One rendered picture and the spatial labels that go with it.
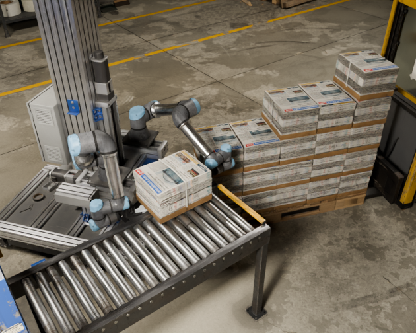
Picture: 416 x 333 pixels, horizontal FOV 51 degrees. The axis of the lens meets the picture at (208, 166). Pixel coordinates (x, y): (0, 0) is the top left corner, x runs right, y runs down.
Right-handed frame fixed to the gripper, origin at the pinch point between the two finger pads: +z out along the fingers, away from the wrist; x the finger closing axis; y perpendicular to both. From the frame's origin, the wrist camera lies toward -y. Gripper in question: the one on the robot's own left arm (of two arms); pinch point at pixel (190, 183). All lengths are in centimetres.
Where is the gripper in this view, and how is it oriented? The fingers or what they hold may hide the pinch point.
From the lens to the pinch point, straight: 287.1
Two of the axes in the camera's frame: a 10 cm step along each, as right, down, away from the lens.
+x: 6.0, 4.7, -6.4
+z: -8.0, 3.6, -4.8
